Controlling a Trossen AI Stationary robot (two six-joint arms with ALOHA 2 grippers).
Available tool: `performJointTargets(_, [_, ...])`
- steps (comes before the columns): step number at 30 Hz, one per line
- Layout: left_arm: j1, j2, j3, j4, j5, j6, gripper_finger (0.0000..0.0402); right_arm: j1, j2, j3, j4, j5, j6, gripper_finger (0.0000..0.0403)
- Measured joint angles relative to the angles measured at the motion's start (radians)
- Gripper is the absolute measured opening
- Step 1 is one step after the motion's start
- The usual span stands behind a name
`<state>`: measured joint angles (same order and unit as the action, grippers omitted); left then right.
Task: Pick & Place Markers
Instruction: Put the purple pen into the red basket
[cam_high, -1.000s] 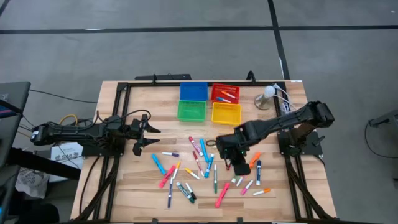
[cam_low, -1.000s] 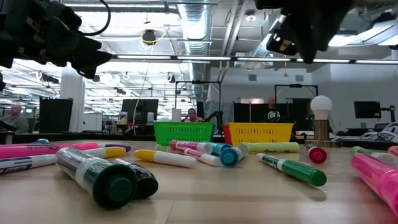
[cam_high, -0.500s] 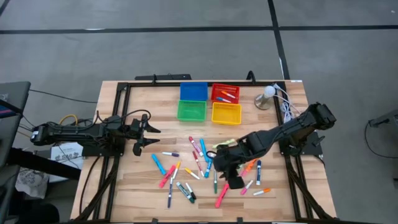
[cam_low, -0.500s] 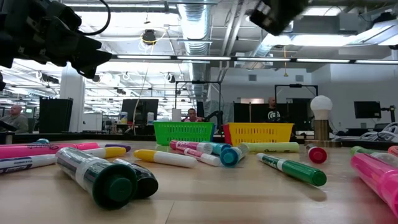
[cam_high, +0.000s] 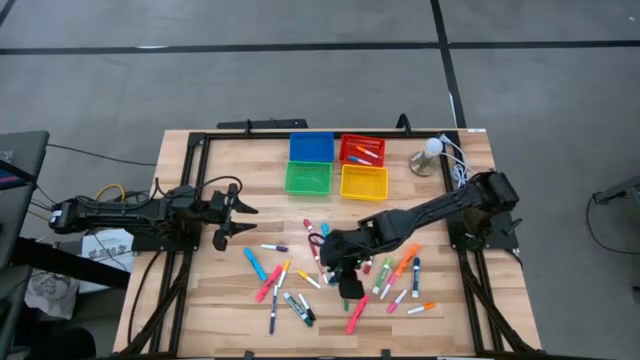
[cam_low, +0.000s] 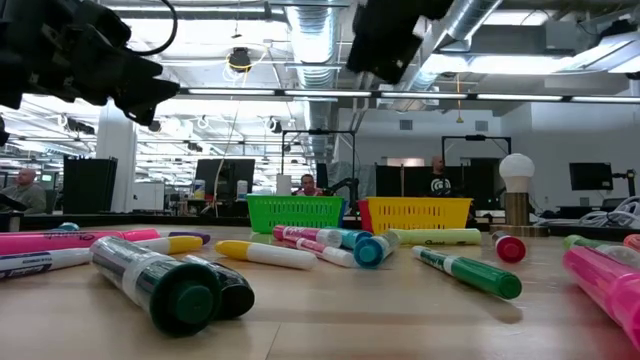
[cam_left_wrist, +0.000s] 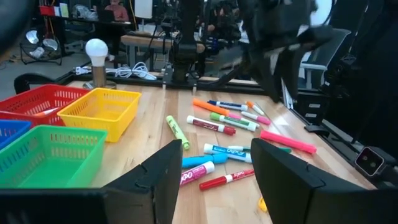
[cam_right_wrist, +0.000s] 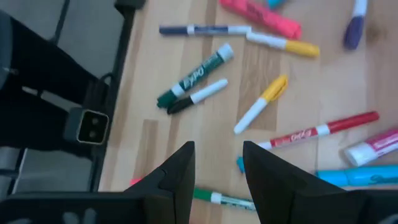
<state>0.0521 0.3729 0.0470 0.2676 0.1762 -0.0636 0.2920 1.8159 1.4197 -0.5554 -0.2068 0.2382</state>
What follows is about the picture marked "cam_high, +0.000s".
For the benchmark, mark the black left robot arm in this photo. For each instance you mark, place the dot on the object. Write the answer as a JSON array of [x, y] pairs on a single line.
[[125, 215]]

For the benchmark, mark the black metal table frame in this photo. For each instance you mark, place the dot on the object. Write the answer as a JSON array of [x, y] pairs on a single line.
[[225, 135]]

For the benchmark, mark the black support beam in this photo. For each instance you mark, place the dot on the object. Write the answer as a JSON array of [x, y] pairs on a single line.
[[65, 262]]

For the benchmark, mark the white printed paper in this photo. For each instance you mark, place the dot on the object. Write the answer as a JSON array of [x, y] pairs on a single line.
[[107, 245]]

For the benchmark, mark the thin pink white marker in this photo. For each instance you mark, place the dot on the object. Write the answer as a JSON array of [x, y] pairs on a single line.
[[387, 287], [397, 301]]

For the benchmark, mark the blue plastic basket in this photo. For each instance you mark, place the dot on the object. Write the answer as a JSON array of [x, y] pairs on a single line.
[[311, 146]]

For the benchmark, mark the dark blue Expo marker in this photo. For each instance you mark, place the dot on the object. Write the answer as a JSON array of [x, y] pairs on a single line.
[[416, 277]]

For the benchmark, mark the white bulb brass lamp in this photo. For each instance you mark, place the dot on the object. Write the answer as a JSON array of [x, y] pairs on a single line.
[[432, 146]]

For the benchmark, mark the maroon Expo marker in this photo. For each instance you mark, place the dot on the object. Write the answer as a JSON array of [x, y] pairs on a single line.
[[367, 267]]

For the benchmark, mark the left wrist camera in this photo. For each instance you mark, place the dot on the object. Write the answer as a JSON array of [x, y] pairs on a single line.
[[218, 200]]

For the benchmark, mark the patterned white cloth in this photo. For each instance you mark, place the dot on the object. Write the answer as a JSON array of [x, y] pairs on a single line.
[[50, 295]]

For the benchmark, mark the pink highlighter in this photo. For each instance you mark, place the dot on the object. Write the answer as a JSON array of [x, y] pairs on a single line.
[[268, 284], [357, 315]]

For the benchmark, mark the thin orange white marker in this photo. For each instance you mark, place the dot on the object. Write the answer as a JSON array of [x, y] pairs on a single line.
[[420, 309], [366, 152]]

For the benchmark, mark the thin red Expo marker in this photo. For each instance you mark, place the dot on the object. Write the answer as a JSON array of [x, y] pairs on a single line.
[[316, 257]]

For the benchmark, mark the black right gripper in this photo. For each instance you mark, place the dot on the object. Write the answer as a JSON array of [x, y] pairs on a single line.
[[345, 247]]

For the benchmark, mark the green plastic basket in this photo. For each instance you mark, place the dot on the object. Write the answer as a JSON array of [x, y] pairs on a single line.
[[308, 178]]

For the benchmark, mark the orange highlighter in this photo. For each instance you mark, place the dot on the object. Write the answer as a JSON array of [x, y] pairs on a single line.
[[407, 260]]

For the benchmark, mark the light green Expo marker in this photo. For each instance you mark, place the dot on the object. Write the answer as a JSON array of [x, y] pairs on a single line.
[[382, 276]]

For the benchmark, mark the light blue highlighter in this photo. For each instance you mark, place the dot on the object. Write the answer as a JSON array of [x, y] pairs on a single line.
[[325, 229], [255, 264]]

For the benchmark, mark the short thin purple marker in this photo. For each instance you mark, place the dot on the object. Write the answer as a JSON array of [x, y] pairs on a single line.
[[280, 248]]

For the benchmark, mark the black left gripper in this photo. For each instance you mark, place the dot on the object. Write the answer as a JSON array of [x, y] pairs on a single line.
[[233, 215]]

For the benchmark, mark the light blue Expo marker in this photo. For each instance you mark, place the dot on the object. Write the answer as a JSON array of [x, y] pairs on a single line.
[[328, 280]]

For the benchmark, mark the black bar device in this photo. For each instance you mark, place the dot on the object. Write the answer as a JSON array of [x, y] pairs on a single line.
[[260, 124]]

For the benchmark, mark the thin green marker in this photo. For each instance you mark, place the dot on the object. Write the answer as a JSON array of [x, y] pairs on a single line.
[[346, 305]]

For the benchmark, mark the yellow plastic basket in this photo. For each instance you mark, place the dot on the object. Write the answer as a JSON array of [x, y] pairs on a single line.
[[364, 183]]

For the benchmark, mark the red plastic basket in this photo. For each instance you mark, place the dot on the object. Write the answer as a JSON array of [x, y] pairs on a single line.
[[375, 141]]

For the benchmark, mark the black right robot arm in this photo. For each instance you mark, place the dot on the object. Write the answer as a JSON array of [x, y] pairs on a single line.
[[440, 205]]

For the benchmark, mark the grey equipment stand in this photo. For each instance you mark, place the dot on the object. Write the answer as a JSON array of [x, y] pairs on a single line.
[[625, 190]]

